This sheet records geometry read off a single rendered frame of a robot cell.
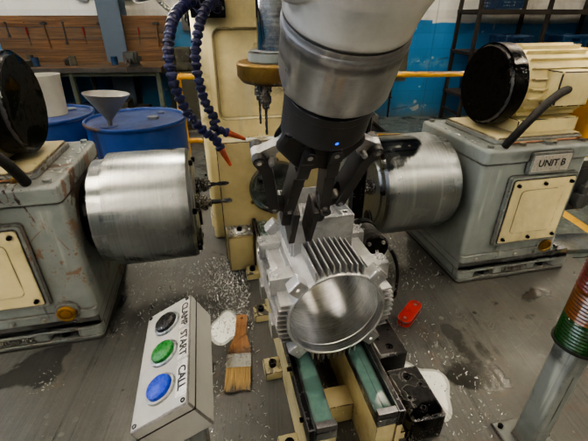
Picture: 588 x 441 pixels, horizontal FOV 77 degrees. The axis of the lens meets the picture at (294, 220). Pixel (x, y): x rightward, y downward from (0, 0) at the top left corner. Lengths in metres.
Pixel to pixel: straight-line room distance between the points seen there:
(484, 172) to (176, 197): 0.68
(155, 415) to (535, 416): 0.56
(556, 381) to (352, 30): 0.57
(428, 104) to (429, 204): 5.70
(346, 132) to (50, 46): 6.10
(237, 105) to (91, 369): 0.71
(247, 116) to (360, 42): 0.85
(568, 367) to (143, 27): 5.73
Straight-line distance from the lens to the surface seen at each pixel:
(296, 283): 0.53
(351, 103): 0.27
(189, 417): 0.45
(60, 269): 0.86
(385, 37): 0.25
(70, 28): 6.22
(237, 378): 0.79
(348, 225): 0.60
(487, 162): 0.94
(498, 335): 0.97
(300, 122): 0.30
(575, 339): 0.62
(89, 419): 0.82
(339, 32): 0.24
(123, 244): 0.82
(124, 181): 0.80
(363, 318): 0.66
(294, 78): 0.27
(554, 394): 0.69
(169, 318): 0.52
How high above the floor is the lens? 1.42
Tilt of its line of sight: 29 degrees down
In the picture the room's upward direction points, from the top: straight up
